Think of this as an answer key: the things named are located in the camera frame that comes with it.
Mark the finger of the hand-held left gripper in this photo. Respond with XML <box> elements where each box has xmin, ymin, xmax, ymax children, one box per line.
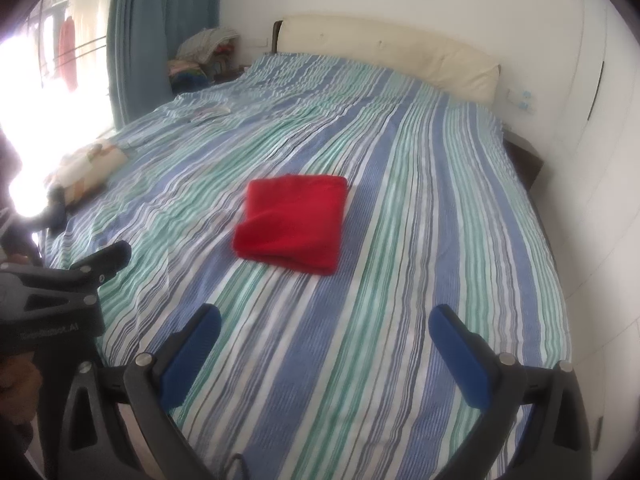
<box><xmin>69</xmin><ymin>240</ymin><xmax>132</xmax><ymax>287</ymax></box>
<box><xmin>10</xmin><ymin>187</ymin><xmax>67</xmax><ymax>235</ymax></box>

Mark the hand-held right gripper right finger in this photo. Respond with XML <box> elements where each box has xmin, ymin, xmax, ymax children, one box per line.
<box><xmin>429</xmin><ymin>304</ymin><xmax>596</xmax><ymax>480</ymax></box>

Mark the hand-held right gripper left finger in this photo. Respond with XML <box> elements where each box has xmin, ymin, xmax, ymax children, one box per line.
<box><xmin>59</xmin><ymin>304</ymin><xmax>222</xmax><ymax>480</ymax></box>

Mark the red sweater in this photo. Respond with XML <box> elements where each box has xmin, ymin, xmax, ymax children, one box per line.
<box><xmin>232</xmin><ymin>174</ymin><xmax>349</xmax><ymax>277</ymax></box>

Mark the pile of folded clothes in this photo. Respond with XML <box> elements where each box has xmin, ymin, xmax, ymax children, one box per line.
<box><xmin>167</xmin><ymin>27</ymin><xmax>242</xmax><ymax>95</ymax></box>

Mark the person's left hand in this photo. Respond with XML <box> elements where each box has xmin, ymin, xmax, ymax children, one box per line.
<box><xmin>0</xmin><ymin>357</ymin><xmax>42</xmax><ymax>411</ymax></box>

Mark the cream printed pillow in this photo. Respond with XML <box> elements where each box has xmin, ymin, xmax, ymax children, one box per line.
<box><xmin>44</xmin><ymin>137</ymin><xmax>130</xmax><ymax>207</ymax></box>

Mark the striped bed sheet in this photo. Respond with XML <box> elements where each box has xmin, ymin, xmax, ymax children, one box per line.
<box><xmin>42</xmin><ymin>52</ymin><xmax>572</xmax><ymax>480</ymax></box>

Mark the red hanging garment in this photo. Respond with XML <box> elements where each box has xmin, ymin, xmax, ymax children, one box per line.
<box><xmin>56</xmin><ymin>15</ymin><xmax>77</xmax><ymax>92</ymax></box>

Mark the blue curtain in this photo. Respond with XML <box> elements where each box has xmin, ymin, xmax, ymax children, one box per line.
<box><xmin>107</xmin><ymin>0</ymin><xmax>222</xmax><ymax>132</ymax></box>

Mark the cream padded headboard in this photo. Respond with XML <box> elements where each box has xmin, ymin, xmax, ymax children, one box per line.
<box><xmin>277</xmin><ymin>14</ymin><xmax>501</xmax><ymax>106</ymax></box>

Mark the white wall socket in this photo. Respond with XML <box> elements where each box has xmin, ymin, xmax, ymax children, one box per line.
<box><xmin>505</xmin><ymin>87</ymin><xmax>537</xmax><ymax>114</ymax></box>

